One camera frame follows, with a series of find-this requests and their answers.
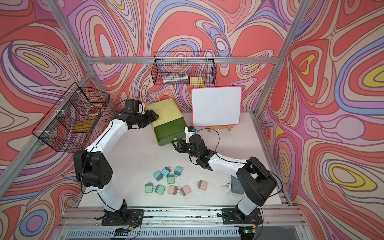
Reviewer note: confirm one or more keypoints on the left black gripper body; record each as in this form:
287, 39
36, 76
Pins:
141, 120

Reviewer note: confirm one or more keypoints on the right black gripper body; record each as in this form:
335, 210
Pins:
186, 148

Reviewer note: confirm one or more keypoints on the yellow green drawer cabinet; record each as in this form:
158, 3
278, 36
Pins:
167, 110

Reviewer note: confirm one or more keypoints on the blue plug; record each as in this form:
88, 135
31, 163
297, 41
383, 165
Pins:
166, 171
178, 171
158, 175

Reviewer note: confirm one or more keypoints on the green top drawer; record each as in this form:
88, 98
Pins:
167, 132

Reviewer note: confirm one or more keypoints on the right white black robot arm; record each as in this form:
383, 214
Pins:
258, 182

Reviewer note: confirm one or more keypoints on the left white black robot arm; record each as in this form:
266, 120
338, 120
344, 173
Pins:
93, 170

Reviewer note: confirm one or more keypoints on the green plug upper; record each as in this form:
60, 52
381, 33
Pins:
171, 179

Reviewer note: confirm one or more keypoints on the green plug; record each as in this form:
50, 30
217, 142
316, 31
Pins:
149, 188
160, 189
171, 179

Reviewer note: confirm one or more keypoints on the pink plug right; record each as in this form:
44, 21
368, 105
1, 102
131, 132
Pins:
202, 185

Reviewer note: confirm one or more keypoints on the pink plug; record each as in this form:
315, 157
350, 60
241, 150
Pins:
185, 190
202, 185
173, 190

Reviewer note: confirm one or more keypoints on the pink plug middle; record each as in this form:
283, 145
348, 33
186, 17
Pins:
185, 190

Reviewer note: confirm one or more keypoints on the pink plug left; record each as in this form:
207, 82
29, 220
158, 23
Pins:
173, 190

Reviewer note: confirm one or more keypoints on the wooden whiteboard stand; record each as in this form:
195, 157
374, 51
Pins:
227, 127

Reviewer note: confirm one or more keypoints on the green plug lower middle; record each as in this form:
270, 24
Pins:
160, 189

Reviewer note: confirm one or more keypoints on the grey box in back basket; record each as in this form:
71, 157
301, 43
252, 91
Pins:
175, 78

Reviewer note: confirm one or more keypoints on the green plug far left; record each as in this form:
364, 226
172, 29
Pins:
149, 188

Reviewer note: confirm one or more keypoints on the pink framed whiteboard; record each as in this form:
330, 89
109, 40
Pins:
216, 106

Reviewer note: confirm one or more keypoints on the white plastic clip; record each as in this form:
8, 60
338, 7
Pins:
227, 185

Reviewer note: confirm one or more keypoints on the yellow block in back basket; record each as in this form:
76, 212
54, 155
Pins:
197, 82

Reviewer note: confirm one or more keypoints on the yellow item in left basket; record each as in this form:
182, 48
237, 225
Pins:
82, 126

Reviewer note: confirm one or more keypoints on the grey felt eraser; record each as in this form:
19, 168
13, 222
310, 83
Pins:
236, 187

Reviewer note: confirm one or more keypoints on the green circuit board right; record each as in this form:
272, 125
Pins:
248, 230

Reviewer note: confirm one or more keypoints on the green circuit board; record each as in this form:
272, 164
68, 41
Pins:
123, 231
248, 230

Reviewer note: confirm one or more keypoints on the green circuit board left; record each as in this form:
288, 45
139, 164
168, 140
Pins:
123, 231

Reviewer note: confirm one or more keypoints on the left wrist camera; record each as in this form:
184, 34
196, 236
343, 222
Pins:
133, 107

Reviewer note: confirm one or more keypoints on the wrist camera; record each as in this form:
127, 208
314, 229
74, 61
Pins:
190, 131
133, 107

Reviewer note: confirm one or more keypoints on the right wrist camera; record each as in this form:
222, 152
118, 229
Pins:
190, 131

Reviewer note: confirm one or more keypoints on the back black wire basket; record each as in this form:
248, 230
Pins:
194, 64

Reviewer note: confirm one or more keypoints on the black wire basket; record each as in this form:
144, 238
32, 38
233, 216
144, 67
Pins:
194, 64
76, 104

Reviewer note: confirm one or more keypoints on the left black wire basket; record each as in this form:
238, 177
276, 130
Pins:
76, 104

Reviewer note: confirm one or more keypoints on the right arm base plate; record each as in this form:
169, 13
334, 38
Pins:
236, 217

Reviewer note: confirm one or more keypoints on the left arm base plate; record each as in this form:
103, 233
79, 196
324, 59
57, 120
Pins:
127, 217

